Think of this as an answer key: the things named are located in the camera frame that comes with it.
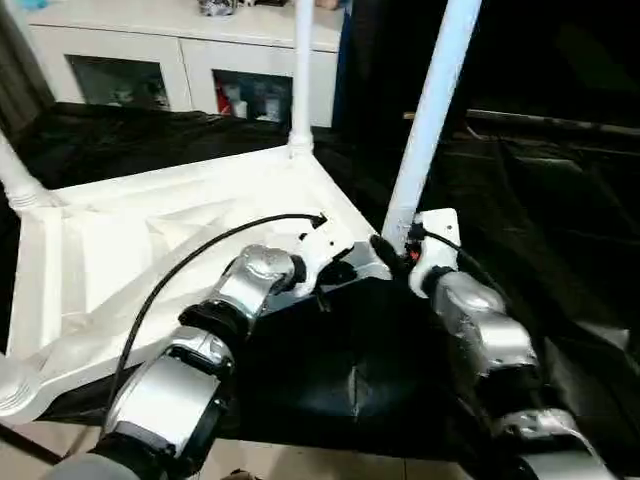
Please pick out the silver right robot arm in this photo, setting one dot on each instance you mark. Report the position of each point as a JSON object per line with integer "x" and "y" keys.
{"x": 480, "y": 320}

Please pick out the grey metal bar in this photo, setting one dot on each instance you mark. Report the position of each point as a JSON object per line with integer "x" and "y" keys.
{"x": 550, "y": 120}

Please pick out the black case with yellow label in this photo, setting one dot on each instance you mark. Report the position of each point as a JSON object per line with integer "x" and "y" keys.
{"x": 390, "y": 55}

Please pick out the grey curtain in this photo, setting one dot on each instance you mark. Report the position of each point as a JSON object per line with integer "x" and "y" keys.
{"x": 20, "y": 65}

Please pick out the white plastic table top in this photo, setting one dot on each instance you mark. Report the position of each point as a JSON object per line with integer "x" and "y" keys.
{"x": 125, "y": 240}

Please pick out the black table mat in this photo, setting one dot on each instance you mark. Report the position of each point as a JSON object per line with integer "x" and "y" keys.
{"x": 525, "y": 225}

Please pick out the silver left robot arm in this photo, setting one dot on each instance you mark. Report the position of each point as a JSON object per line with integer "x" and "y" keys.
{"x": 240, "y": 290}

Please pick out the white sideboard cabinet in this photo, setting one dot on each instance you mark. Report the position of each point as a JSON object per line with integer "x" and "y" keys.
{"x": 175, "y": 35}

